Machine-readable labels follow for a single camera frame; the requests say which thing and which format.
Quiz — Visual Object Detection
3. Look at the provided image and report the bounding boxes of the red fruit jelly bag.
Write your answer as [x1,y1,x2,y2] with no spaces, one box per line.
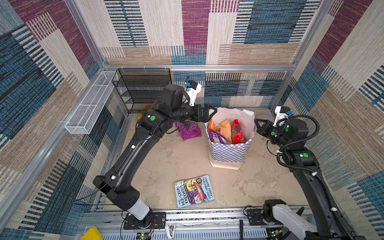
[231,120,244,145]

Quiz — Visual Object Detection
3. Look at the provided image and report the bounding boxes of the colourful treehouse book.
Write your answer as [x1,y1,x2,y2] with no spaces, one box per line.
[175,175,215,209]

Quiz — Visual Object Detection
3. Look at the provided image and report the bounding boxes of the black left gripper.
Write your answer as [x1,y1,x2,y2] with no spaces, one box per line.
[170,103,217,125]

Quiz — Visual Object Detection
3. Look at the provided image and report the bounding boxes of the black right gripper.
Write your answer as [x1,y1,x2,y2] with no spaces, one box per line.
[253,118,290,149]

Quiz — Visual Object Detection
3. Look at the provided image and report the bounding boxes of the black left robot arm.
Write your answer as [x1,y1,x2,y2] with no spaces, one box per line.
[93,84,218,228]

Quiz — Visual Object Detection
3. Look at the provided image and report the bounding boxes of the black mesh shelf rack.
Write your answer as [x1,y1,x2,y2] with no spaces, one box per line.
[112,68,172,114]

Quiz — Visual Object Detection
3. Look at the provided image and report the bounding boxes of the purple grape jelly bag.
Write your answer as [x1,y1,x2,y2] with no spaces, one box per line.
[176,121,202,141]

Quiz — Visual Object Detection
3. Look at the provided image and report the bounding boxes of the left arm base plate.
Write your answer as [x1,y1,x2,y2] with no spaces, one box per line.
[123,211,167,230]

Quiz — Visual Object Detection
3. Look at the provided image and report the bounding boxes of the white wire wall basket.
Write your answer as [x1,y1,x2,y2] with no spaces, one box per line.
[65,71,115,135]

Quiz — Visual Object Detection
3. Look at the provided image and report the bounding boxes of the purple berry snack bag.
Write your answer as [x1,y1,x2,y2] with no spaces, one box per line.
[208,129,228,145]

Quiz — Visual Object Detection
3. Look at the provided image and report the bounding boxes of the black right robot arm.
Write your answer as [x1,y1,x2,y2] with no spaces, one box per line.
[254,115,365,240]

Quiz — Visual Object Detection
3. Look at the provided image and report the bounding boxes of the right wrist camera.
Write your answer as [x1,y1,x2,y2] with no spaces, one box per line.
[274,106,293,127]

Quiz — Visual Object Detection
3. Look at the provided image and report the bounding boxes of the blue checkered paper bag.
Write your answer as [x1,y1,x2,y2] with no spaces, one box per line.
[205,108,271,170]

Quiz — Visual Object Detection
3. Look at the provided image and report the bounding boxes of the orange potato chip bag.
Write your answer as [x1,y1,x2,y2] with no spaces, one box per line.
[216,119,232,144]

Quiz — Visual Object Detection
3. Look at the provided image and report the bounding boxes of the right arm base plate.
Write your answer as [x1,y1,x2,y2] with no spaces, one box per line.
[243,208,283,226]

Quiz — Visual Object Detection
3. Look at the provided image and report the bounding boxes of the yellow object at bottom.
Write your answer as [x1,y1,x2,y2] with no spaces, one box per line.
[80,227,102,240]

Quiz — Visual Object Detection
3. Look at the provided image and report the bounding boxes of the yellow snack pack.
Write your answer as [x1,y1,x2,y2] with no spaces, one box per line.
[138,105,159,120]

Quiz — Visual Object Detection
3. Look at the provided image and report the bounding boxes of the aluminium front rail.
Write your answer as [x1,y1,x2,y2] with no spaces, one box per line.
[75,206,315,240]

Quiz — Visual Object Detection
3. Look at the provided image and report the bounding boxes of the orange corn chip bag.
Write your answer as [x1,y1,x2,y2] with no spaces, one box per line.
[208,119,217,134]

